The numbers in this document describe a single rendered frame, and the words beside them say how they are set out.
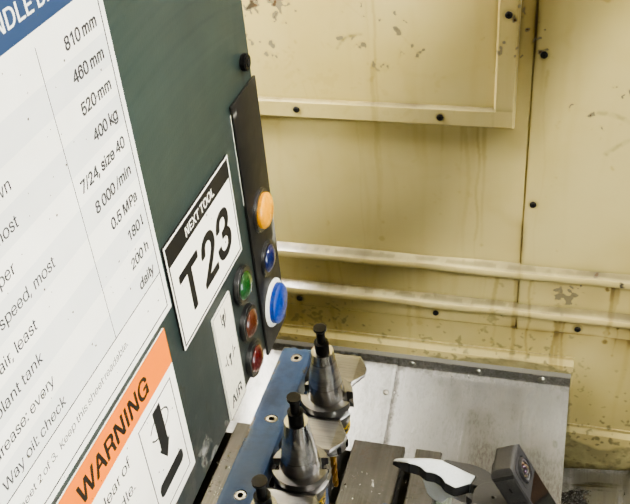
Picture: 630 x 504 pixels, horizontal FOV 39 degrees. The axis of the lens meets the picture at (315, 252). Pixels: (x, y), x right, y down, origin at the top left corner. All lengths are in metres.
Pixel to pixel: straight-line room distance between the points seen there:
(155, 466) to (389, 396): 1.15
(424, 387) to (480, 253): 0.29
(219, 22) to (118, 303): 0.18
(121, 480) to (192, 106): 0.20
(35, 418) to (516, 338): 1.26
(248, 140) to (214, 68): 0.07
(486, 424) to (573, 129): 0.55
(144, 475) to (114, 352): 0.08
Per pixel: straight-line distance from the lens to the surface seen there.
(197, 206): 0.50
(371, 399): 1.63
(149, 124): 0.44
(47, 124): 0.36
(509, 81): 1.29
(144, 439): 0.47
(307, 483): 0.98
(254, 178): 0.58
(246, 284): 0.57
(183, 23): 0.48
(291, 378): 1.09
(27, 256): 0.36
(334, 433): 1.04
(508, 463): 0.93
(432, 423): 1.60
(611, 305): 1.51
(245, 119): 0.56
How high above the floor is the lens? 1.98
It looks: 36 degrees down
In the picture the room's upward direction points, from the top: 6 degrees counter-clockwise
